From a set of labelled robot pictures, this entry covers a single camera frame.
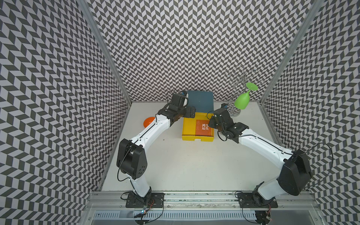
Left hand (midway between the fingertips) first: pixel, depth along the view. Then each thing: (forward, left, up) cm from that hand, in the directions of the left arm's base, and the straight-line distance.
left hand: (188, 110), depth 86 cm
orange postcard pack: (-9, -9, -6) cm, 14 cm away
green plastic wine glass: (+5, -34, +3) cm, 34 cm away
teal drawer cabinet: (+7, -10, +1) cm, 12 cm away
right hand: (-6, -15, -3) cm, 16 cm away
